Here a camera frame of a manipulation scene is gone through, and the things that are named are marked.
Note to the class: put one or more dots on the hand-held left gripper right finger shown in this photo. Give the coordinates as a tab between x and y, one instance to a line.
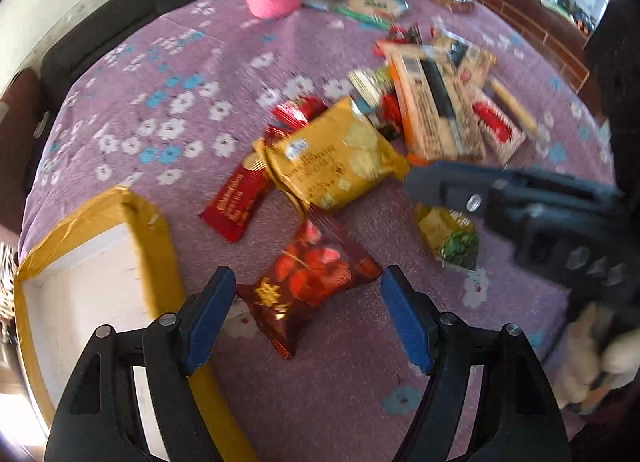
406	327

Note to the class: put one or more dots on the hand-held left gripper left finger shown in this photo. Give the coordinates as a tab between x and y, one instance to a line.
210	327

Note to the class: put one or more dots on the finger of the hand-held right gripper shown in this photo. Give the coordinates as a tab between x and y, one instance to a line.
450	184

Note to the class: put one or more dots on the green pea packet yellow logo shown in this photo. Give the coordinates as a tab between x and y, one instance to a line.
450	237

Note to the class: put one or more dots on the orange cracker packet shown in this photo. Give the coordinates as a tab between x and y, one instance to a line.
430	107

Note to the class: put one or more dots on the dark red flower snack packet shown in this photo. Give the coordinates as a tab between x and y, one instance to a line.
310	272

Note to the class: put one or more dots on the yellow snack bag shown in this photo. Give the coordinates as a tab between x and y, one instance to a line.
330	162

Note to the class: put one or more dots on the red gold-print snack packet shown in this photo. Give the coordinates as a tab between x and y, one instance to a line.
235	202

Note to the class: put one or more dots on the green and white candy packet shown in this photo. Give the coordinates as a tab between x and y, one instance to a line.
370	84

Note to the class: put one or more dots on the white foam box yellow tape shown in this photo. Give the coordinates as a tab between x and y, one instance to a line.
90	282

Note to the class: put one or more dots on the crimson chip snack packet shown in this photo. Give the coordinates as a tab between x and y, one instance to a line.
300	109

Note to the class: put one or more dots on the person's right hand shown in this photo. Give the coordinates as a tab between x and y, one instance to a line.
585	362

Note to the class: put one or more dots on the red and white snack packet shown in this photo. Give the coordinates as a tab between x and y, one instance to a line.
495	124

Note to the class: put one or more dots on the beige stick snack packet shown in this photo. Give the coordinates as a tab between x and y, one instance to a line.
515	109

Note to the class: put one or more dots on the tan snack packet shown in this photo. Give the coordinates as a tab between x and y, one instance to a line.
472	59

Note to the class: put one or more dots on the green and white flat packet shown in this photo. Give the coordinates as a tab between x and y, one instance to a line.
375	7

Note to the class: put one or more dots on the brown wooden furniture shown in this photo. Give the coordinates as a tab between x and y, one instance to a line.
525	7

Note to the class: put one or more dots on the striped patterned throw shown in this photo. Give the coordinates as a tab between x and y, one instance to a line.
7	282

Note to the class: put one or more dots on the purple floral blanket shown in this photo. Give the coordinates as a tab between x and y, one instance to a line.
175	67

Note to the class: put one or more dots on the maroon armchair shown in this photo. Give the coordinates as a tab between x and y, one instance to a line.
20	142

